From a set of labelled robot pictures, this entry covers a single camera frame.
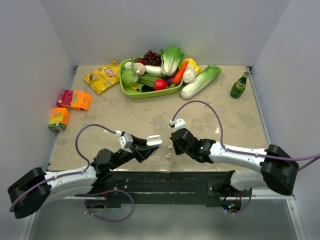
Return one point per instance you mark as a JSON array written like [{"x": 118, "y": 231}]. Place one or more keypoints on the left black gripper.
[{"x": 140, "y": 150}]

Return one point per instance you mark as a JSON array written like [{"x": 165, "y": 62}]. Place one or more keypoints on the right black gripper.
[{"x": 177, "y": 151}]

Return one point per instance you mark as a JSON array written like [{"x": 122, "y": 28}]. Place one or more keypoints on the white oval charging case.
[{"x": 154, "y": 140}]

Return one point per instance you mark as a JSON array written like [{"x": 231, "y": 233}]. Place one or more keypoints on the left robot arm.
[{"x": 37, "y": 187}]

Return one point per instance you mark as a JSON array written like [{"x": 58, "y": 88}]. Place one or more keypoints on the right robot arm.
[{"x": 269, "y": 168}]

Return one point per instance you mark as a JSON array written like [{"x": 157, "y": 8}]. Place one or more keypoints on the green plastic tray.
[{"x": 133, "y": 94}]

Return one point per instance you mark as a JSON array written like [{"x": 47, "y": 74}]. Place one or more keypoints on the purple onion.
[{"x": 169, "y": 81}]

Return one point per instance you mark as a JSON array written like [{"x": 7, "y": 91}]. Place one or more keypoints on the dark green leafy vegetable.
[{"x": 149, "y": 80}]

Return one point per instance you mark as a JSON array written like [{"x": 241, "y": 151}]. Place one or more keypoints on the orange carrot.
[{"x": 177, "y": 78}]

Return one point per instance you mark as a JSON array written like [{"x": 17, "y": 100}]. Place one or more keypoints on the round green cabbage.
[{"x": 129, "y": 78}]

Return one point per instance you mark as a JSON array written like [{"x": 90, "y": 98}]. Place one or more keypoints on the yellow Lays chips bag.
[{"x": 103, "y": 78}]

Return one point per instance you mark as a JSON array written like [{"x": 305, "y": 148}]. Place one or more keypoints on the white daikon radish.
[{"x": 153, "y": 70}]

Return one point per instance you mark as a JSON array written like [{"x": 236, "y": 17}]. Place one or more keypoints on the beige mushroom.
[{"x": 138, "y": 68}]

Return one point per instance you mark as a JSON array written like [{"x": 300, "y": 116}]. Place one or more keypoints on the pink orange snack pack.
[{"x": 74, "y": 100}]

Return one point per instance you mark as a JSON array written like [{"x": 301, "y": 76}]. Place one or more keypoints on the large napa cabbage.
[{"x": 202, "y": 80}]

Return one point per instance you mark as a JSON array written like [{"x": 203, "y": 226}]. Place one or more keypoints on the green glass bottle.
[{"x": 239, "y": 86}]

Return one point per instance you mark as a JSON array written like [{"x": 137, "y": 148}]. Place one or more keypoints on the green lettuce head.
[{"x": 170, "y": 60}]

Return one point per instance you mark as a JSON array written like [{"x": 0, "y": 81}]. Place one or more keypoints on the orange green juice box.
[{"x": 59, "y": 119}]

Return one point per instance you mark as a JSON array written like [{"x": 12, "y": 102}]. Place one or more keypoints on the purple grapes bunch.
[{"x": 151, "y": 58}]

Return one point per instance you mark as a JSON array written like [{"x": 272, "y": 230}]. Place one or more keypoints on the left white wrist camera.
[{"x": 126, "y": 142}]

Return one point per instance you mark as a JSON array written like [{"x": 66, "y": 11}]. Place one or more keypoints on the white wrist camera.
[
  {"x": 177, "y": 124},
  {"x": 126, "y": 142}
]

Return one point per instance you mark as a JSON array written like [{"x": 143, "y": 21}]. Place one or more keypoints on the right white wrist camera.
[{"x": 177, "y": 124}]

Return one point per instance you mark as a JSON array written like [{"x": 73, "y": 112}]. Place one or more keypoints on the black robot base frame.
[{"x": 169, "y": 188}]

